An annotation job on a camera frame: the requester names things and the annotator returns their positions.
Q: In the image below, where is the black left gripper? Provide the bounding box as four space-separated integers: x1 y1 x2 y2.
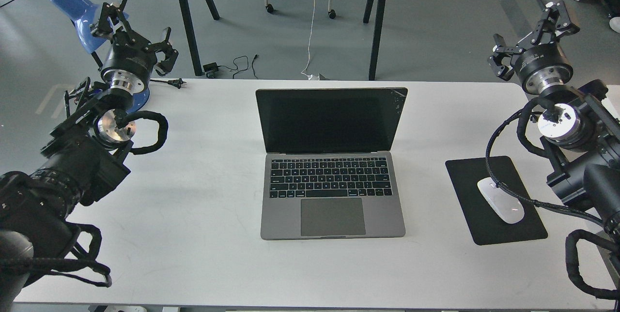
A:
90 0 179 84

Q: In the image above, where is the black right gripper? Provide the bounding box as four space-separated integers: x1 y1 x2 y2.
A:
488 0 581 94

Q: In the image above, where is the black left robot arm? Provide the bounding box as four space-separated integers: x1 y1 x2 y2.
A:
0 0 179 312

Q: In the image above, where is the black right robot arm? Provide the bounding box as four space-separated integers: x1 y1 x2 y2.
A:
485 0 620 303

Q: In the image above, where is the black power plug on table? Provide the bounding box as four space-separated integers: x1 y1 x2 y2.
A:
150 78 187 89

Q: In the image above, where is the blue plastic chair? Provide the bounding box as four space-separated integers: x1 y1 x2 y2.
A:
49 0 149 113

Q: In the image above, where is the white computer mouse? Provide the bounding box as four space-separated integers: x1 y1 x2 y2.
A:
477 177 525 224

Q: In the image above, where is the black mouse pad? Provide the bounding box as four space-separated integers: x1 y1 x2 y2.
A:
445 157 548 245

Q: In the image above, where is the grey open laptop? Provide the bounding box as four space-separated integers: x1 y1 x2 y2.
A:
255 87 408 240

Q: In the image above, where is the black power adapter with cable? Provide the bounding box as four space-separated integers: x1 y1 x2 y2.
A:
202 54 259 79

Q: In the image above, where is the white hanging cable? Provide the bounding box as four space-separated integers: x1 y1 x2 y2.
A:
300 0 321 81

